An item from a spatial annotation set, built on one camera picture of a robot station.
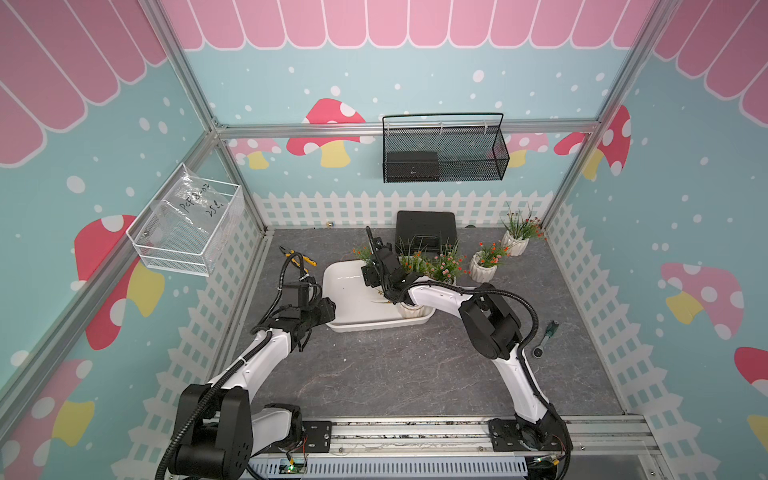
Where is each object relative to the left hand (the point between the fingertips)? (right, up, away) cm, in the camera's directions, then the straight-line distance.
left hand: (329, 311), depth 89 cm
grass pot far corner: (+64, +26, +16) cm, 71 cm away
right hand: (+13, +14, +10) cm, 21 cm away
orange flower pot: (+26, +15, +5) cm, 30 cm away
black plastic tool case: (+31, +26, +24) cm, 47 cm away
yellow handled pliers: (-20, +18, +23) cm, 36 cm away
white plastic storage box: (+9, +1, +5) cm, 10 cm away
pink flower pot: (+36, +14, +2) cm, 39 cm away
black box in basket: (+25, +43, -1) cm, 50 cm away
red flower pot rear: (+50, +14, +11) cm, 52 cm away
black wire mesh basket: (+36, +52, +7) cm, 63 cm away
